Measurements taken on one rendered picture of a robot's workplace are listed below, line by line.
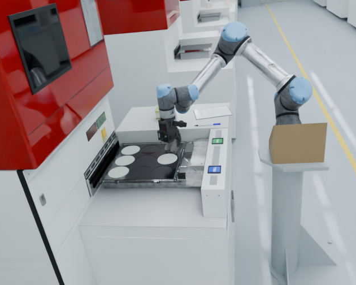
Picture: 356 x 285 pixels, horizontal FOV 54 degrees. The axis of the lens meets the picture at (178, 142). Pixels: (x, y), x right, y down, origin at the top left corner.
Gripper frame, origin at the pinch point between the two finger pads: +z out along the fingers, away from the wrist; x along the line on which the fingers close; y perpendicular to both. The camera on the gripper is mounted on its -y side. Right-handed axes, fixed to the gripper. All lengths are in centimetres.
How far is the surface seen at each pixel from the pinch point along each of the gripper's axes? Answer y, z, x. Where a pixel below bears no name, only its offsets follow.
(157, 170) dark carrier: 17.1, 1.3, 2.8
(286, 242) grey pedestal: -33, 65, 46
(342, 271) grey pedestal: -53, 90, 73
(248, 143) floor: -172, 91, -56
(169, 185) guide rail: 16.9, 7.6, 9.2
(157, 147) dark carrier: -0.4, 1.4, -13.1
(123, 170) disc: 25.4, 1.3, -11.9
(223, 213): 21.6, 7.1, 42.4
